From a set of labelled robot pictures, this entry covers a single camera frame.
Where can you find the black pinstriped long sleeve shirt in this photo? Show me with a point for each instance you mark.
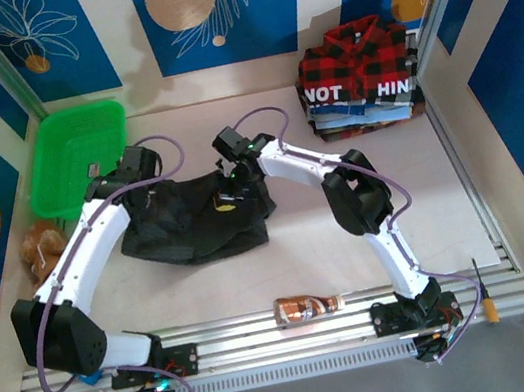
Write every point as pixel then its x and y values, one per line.
pixel 198 237

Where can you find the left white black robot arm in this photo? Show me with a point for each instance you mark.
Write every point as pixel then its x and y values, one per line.
pixel 85 257

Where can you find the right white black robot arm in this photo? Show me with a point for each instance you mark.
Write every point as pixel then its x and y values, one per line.
pixel 302 163

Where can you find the small label in basket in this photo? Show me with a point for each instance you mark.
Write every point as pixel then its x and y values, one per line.
pixel 94 171

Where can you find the green plastic basket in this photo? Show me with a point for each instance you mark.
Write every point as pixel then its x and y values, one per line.
pixel 62 155

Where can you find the brown plush bear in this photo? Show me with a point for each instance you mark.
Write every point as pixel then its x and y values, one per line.
pixel 39 245

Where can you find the dark multicolour plaid folded shirt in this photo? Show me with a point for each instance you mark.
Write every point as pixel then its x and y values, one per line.
pixel 357 131

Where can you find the brown drink bottle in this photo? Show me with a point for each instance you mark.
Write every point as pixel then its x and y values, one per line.
pixel 299 308

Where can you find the light blue folded shirt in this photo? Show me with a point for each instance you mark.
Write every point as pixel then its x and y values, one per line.
pixel 380 115

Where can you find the red black plaid shirt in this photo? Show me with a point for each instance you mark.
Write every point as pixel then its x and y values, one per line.
pixel 359 57

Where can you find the blue orange toy block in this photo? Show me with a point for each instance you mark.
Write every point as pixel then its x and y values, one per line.
pixel 91 380

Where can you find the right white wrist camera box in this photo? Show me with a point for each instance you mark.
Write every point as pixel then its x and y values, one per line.
pixel 220 165

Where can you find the aluminium rail base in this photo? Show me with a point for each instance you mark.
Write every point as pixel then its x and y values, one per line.
pixel 267 342

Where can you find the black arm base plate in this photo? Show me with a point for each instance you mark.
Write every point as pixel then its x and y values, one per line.
pixel 387 318
pixel 184 359

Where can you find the aluminium side rail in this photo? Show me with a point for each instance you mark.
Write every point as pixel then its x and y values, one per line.
pixel 433 100

